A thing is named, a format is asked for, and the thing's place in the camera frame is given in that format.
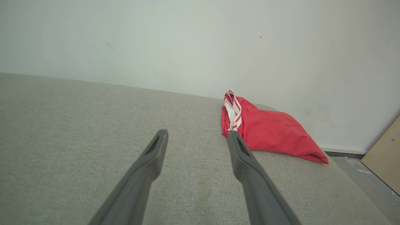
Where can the beige wooden board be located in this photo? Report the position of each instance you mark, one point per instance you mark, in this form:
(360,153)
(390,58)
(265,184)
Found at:
(386,156)

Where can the grey fabric sofa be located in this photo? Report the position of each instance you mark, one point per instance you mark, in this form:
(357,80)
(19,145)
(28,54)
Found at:
(93,125)

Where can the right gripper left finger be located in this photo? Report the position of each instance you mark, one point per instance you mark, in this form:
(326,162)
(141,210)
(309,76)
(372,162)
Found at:
(137,187)

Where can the white wall baseboard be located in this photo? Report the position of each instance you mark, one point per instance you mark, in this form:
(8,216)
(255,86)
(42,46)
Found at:
(340,150)

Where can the red jersey with white sleeves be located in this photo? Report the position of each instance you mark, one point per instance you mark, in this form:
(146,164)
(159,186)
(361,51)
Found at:
(272,131)

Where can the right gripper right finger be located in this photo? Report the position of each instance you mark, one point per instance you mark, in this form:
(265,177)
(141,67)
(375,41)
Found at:
(262,197)

